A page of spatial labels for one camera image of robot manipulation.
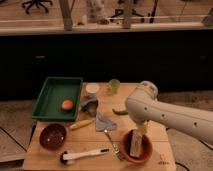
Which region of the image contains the green cup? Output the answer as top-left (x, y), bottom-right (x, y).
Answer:
top-left (107, 79), bottom-right (120, 94)

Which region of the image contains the orange bowl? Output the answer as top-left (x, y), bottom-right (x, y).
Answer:
top-left (119, 130), bottom-right (153, 164)

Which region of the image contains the white dish brush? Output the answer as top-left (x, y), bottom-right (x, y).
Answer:
top-left (60, 148), bottom-right (109, 165)

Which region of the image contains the silver fork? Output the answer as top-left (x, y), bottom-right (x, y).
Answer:
top-left (104, 129), bottom-right (124, 161)

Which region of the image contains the green plastic tray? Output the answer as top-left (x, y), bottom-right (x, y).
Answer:
top-left (32, 77), bottom-right (83, 122)

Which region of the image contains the purple bowl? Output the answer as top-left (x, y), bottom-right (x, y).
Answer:
top-left (39, 124), bottom-right (67, 150)

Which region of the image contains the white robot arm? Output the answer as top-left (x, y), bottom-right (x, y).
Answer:
top-left (125, 81), bottom-right (213, 145)

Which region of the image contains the yellow corn cob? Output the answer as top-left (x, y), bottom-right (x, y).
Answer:
top-left (69, 119), bottom-right (94, 131)

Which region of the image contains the black office chair base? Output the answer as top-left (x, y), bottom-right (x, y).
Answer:
top-left (22, 0), bottom-right (53, 14)

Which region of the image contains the beige sponge block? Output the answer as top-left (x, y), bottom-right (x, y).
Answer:
top-left (130, 130), bottom-right (142, 158)

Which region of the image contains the blue-grey cloth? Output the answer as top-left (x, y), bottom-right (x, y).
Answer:
top-left (96, 112), bottom-right (117, 132)

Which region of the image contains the orange peach fruit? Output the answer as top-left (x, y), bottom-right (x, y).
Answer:
top-left (61, 100), bottom-right (74, 111)

